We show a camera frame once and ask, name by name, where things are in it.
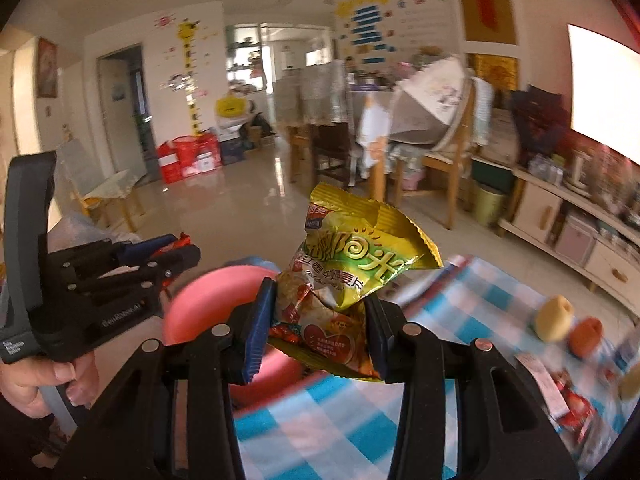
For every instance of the giraffe height chart sticker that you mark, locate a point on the giraffe height chart sticker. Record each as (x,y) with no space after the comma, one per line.
(190,75)

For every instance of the grey door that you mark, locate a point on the grey door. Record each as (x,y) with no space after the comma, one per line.
(125,110)

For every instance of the blue white checked tablecloth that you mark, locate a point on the blue white checked tablecloth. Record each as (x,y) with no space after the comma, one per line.
(325,425)

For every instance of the dark wooden chair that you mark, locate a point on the dark wooden chair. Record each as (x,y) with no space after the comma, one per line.
(330,152)

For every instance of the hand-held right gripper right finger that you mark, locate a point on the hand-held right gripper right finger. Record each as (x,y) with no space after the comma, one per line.
(377,340)

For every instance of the display shelf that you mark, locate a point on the display shelf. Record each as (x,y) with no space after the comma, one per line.
(245,60)

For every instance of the red gift boxes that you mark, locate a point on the red gift boxes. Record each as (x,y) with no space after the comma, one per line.
(190,157)

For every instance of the dark blue flower bouquet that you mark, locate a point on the dark blue flower bouquet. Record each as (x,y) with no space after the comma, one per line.
(542,125)

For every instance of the red apple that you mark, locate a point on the red apple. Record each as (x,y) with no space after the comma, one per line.
(585,337)

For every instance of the light wooden chair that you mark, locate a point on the light wooden chair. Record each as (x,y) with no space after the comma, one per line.
(450,170)

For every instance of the pink plastic bin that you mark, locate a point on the pink plastic bin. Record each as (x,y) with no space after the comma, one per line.
(200,310)

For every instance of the white electric kettle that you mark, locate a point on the white electric kettle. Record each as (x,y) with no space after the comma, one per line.
(577,170)

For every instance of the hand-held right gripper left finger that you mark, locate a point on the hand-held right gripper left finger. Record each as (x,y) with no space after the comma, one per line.
(260,330)

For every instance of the pink storage box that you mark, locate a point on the pink storage box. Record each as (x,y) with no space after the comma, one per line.
(575,237)

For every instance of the white grey draped cloth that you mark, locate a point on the white grey draped cloth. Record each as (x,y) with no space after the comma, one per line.
(425,105)

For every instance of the white yogurt bottle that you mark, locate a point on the white yogurt bottle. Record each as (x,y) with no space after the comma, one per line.
(626,351)

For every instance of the framed wall picture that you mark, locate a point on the framed wall picture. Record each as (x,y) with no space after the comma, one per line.
(46,67)

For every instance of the gold red wall hanging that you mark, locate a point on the gold red wall hanging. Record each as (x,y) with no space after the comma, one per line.
(482,0)

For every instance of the red patterned snack packet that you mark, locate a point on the red patterned snack packet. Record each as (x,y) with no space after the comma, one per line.
(575,405)

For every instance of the cream TV cabinet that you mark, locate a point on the cream TV cabinet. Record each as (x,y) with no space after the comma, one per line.
(537,215)

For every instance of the yellow bag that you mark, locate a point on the yellow bag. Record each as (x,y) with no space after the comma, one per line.
(231,106)

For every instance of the white lace chair cover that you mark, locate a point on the white lace chair cover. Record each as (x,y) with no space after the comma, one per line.
(482,110)

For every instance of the chair with cream cover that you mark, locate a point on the chair with cream cover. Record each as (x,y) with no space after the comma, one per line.
(100,185)

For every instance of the green waste bin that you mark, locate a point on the green waste bin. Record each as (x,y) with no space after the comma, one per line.
(487,205)

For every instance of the yellow apple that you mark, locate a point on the yellow apple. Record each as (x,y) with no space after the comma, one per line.
(552,317)
(631,381)

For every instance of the gold framed picture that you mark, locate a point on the gold framed picture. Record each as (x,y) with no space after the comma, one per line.
(495,72)

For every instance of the white orange-print table cloth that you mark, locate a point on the white orange-print table cloth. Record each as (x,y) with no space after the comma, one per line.
(372,130)

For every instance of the grey lace chair cover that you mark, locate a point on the grey lace chair cover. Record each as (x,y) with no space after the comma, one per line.
(310,95)

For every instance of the television screen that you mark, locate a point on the television screen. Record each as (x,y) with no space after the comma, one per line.
(605,95)

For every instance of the blue yellow wall stickers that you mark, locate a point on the blue yellow wall stickers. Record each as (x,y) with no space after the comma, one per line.
(370,20)

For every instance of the person's left hand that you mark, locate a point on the person's left hand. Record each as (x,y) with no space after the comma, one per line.
(35,380)

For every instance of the yellow green snack packet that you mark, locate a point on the yellow green snack packet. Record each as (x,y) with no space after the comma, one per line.
(350,260)

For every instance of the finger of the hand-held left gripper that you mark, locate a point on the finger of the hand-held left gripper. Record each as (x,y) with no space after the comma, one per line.
(145,251)
(180,260)

